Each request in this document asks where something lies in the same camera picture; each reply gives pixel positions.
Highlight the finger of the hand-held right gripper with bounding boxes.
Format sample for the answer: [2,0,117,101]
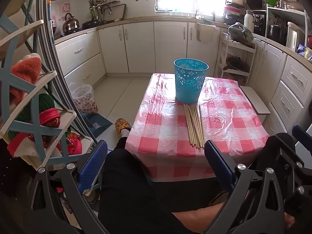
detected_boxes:
[280,125,312,200]

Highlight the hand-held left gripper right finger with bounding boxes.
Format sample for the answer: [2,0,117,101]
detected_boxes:
[202,140,288,234]

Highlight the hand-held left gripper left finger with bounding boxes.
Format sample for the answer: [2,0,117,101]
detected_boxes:
[30,140,108,234]

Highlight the row of wooden chopsticks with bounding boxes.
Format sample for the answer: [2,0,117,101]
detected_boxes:
[183,103,206,150]

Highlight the blue perforated plastic basket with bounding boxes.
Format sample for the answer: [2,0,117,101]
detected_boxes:
[174,58,209,104]

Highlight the person's right forearm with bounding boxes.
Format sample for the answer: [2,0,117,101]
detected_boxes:
[172,202,301,234]

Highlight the red patterned cloth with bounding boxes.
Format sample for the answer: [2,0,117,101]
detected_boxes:
[57,132,83,155]

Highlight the person's black trousers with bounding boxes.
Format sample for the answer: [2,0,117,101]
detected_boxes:
[97,132,296,234]

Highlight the blue dustpan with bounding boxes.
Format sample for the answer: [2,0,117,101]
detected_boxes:
[82,113,113,137]

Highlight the yellow patterned slipper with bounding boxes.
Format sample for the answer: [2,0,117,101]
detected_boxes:
[115,118,132,136]

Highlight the blue and cream plastic rack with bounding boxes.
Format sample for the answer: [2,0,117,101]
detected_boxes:
[0,15,94,171]

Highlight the white step stool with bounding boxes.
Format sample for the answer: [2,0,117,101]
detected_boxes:
[239,86,271,115]

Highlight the red checked plastic tablecloth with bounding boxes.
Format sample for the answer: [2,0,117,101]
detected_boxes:
[125,73,270,182]

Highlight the red folded cloth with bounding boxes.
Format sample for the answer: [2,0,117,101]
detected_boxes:
[39,108,61,128]

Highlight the floral trash bin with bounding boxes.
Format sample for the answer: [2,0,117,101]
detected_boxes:
[71,83,98,115]

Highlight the green knit cloth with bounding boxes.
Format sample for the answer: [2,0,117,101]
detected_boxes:
[19,93,56,127]

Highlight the dark wok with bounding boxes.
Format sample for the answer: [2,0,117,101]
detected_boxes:
[225,56,250,75]

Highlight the white electric thermo pot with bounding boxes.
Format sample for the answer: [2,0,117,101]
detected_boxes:
[286,22,305,51]

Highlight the white trolley rack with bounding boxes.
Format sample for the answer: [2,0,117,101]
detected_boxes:
[214,38,257,86]

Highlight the black rice cooker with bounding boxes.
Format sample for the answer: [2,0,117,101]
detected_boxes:
[268,24,286,44]

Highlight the orange fuzzy cloth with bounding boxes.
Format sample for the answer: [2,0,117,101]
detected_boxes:
[10,56,42,100]

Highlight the black countertop appliance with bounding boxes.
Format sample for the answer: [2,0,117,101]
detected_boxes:
[253,13,267,36]

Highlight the green plastic bag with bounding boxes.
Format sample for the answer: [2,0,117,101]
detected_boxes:
[228,22,254,43]

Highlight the white shelf unit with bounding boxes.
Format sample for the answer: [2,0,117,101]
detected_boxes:
[266,5,310,47]

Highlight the white thermos jug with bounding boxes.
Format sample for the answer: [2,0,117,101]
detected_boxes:
[244,10,256,32]

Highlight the row of cream base cabinets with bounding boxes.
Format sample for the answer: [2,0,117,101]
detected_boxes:
[52,17,312,147]

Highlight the white door-hung bin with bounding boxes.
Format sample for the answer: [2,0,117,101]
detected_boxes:
[196,22,218,43]

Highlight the black gas stove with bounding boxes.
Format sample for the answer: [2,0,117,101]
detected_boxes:
[60,28,84,37]

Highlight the stack of pots and bowls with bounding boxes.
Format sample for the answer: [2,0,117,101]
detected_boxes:
[223,2,245,26]

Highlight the black microwave oven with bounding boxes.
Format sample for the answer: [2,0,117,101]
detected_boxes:
[245,0,266,11]

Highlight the steel kettle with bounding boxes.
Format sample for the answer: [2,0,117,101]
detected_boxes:
[63,13,81,32]

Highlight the steel sink faucet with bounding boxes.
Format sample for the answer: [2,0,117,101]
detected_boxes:
[192,0,201,19]

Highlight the white tray with dark rim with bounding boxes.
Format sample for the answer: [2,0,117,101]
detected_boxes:
[104,4,127,22]

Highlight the wall utensil rack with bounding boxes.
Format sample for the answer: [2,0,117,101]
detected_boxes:
[88,0,120,21]

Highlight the pink wall sticker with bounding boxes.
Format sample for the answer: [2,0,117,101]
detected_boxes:
[57,3,71,15]

